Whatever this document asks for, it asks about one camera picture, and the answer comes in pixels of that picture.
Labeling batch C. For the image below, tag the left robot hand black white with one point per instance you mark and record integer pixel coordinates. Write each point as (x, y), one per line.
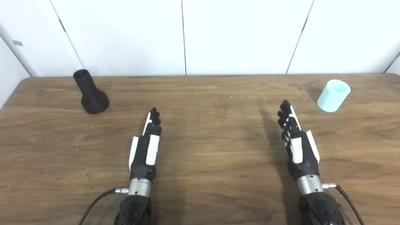
(142, 156)

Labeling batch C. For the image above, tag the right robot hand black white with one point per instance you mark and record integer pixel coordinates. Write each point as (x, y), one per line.
(304, 156)

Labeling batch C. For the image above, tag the black funnel-shaped nozzle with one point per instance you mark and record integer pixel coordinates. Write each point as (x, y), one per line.
(93, 101)

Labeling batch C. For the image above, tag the black wall panel hinge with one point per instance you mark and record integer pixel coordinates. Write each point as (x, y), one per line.
(62, 26)

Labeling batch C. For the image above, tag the small gray wall tag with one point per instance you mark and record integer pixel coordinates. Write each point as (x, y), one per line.
(17, 43)

